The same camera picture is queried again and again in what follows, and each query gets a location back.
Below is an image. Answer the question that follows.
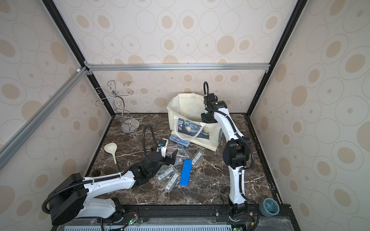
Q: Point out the clear case barcode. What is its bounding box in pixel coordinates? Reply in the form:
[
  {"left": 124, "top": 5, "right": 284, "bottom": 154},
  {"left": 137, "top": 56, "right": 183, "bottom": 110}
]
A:
[
  {"left": 192, "top": 150, "right": 204, "bottom": 166},
  {"left": 156, "top": 168, "right": 176, "bottom": 182},
  {"left": 165, "top": 171, "right": 181, "bottom": 192}
]

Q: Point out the blue opaque case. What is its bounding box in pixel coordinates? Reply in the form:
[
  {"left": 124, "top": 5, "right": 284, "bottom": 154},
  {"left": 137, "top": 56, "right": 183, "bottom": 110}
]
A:
[{"left": 180, "top": 159, "right": 192, "bottom": 186}]

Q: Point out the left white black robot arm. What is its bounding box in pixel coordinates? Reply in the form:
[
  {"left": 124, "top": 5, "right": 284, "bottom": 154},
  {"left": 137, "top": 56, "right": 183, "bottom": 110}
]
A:
[{"left": 41, "top": 138, "right": 178, "bottom": 226}]

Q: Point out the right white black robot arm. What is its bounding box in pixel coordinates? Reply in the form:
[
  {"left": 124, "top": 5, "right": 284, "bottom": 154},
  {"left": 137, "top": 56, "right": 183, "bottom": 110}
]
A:
[{"left": 201, "top": 82, "right": 255, "bottom": 220}]

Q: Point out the clear case green compass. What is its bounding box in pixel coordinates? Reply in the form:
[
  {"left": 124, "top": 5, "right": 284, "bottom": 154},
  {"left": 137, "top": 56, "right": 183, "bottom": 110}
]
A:
[{"left": 157, "top": 165, "right": 173, "bottom": 175}]

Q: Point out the cream canvas starry-night tote bag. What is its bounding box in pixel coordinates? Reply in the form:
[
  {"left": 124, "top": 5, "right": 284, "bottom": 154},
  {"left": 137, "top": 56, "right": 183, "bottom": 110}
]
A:
[{"left": 167, "top": 93, "right": 222, "bottom": 152}]

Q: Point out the small jar black lid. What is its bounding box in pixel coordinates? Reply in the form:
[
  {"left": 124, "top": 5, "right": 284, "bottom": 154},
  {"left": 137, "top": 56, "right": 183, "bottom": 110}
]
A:
[{"left": 91, "top": 169, "right": 101, "bottom": 177}]

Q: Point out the teal ceramic cup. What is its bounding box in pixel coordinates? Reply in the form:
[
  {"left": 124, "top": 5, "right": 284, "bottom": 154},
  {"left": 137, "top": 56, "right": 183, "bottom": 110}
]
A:
[{"left": 259, "top": 198, "right": 280, "bottom": 217}]

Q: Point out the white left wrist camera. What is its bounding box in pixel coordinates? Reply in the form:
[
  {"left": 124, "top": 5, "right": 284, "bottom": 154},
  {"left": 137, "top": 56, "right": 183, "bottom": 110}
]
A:
[{"left": 158, "top": 139, "right": 168, "bottom": 158}]

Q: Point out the chrome wire jewelry stand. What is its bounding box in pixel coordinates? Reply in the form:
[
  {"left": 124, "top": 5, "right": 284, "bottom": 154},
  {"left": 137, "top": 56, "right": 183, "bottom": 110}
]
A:
[{"left": 94, "top": 80, "right": 140, "bottom": 134}]

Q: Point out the cream spoon grey handle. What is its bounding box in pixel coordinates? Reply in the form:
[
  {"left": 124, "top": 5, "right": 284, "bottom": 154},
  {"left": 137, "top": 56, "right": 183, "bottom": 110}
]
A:
[{"left": 104, "top": 142, "right": 120, "bottom": 172}]

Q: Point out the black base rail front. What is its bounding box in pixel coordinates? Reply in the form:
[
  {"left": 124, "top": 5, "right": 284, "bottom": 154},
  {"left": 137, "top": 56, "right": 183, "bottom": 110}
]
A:
[{"left": 56, "top": 205, "right": 300, "bottom": 231}]

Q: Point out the horizontal aluminium rail back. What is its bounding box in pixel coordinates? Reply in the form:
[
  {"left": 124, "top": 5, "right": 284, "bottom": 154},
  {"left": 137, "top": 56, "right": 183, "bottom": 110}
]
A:
[{"left": 87, "top": 63, "right": 270, "bottom": 71}]

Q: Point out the aluminium rail left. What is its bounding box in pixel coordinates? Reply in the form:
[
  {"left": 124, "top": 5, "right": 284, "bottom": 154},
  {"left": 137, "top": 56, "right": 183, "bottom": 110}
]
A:
[{"left": 1, "top": 67, "right": 88, "bottom": 168}]

